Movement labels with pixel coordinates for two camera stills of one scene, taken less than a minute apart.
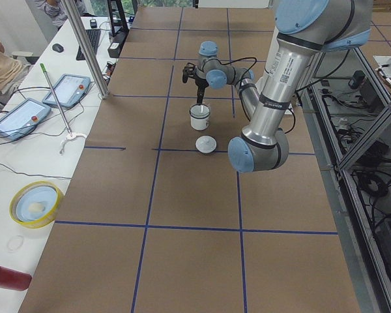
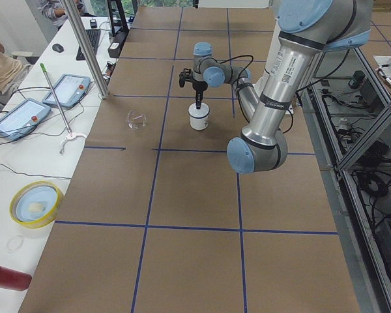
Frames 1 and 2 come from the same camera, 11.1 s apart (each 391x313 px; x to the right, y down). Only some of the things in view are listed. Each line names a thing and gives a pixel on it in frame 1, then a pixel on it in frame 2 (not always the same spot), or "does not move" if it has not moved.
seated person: [4, 74] does not move
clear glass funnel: [199, 111] -> [135, 119]
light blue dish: [36, 203] does not move
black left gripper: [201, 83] does not move
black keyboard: [94, 37] does not move
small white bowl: [206, 144] -> [199, 113]
